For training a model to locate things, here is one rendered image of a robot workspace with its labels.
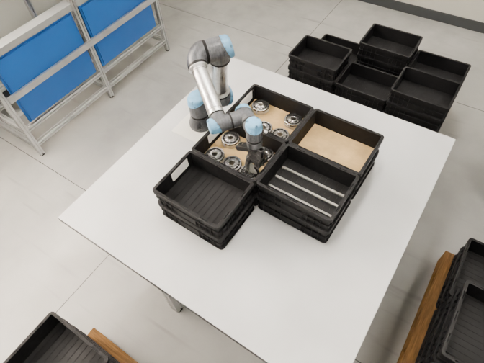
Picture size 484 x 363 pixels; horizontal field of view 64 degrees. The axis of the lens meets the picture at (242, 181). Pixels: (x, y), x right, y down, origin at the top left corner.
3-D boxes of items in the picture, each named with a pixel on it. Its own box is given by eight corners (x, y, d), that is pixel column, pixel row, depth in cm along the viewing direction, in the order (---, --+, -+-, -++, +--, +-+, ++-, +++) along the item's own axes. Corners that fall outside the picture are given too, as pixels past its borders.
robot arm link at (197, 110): (186, 108, 235) (183, 91, 224) (208, 101, 237) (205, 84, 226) (192, 121, 228) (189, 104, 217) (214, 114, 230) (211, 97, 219)
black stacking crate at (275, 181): (256, 196, 193) (255, 183, 184) (286, 158, 207) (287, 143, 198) (328, 235, 178) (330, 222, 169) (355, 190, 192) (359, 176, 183)
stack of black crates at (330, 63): (285, 99, 330) (287, 54, 294) (302, 79, 344) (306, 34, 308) (328, 116, 316) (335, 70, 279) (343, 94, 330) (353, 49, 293)
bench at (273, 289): (103, 270, 262) (57, 217, 206) (235, 124, 337) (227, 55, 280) (315, 422, 204) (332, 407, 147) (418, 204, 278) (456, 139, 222)
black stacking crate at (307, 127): (287, 157, 207) (287, 142, 198) (313, 123, 221) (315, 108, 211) (355, 189, 192) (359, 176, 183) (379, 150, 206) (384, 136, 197)
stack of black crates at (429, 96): (375, 134, 301) (390, 89, 265) (390, 111, 315) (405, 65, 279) (426, 154, 287) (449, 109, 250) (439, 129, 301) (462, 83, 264)
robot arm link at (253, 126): (258, 111, 172) (265, 124, 167) (258, 129, 181) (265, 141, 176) (241, 117, 171) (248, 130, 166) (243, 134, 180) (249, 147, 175)
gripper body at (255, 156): (258, 171, 187) (258, 155, 178) (245, 162, 191) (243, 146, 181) (268, 160, 191) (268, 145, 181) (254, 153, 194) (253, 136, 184)
